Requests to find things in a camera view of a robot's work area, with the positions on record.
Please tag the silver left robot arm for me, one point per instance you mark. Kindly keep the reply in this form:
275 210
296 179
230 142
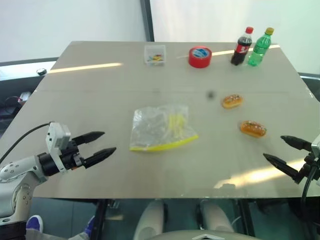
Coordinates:
15 175

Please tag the grey trouser leg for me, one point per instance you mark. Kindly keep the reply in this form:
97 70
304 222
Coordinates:
55 236

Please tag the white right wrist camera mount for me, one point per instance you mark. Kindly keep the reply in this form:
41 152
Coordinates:
316 146

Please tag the blue shoe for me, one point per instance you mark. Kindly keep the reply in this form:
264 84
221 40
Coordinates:
90 225
34 223

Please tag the grey robot torso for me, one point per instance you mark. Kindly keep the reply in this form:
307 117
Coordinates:
200 236

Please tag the clear plastic box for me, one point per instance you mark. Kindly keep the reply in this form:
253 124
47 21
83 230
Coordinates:
155 51

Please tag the dark window frame post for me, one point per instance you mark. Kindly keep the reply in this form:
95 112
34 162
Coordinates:
147 20

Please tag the black table leg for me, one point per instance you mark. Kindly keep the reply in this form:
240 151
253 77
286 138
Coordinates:
101 220
245 217

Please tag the red tape roll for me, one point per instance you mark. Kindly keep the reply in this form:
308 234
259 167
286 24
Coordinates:
200 58

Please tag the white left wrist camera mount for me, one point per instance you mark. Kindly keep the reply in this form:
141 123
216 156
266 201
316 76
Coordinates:
57 136

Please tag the white and red small device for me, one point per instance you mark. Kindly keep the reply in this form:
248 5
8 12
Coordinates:
25 95

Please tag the white robot thigh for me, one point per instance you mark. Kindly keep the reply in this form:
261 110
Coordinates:
150 220
216 217

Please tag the cola bottle with red cap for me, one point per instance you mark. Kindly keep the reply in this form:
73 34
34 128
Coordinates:
241 47

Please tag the hot dog bun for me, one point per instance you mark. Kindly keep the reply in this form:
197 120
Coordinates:
232 101
253 129

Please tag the small black round object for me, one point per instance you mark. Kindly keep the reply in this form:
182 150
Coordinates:
41 71

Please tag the green bottle with yellow cap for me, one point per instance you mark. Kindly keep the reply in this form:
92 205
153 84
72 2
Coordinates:
258 50

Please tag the clear yellow-zip plastic bag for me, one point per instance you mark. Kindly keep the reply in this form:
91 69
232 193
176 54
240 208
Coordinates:
155 130

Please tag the white left robot thigh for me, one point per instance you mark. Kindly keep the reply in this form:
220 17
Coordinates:
150 220

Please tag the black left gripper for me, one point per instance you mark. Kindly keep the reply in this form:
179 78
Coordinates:
71 156

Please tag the white right robot thigh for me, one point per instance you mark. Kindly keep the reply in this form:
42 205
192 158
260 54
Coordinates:
216 217

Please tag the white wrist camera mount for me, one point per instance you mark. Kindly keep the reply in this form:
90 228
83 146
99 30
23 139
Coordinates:
57 136
316 146

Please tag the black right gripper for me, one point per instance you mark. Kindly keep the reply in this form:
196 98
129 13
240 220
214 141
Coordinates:
307 162

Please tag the colourful small pieces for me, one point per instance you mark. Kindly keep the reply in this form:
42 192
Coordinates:
156 58

